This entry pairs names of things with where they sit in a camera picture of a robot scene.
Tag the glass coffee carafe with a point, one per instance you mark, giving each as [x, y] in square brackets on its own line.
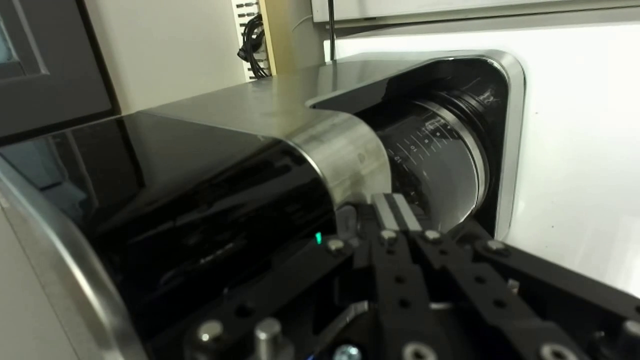
[440, 161]

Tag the dark grey window frame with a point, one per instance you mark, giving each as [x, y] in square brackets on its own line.
[52, 67]

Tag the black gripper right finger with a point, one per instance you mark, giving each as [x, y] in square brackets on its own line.
[506, 292]

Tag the black and steel coffeemaker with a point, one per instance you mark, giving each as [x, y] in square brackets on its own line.
[220, 181]

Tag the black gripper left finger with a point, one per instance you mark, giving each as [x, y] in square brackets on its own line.
[392, 292]

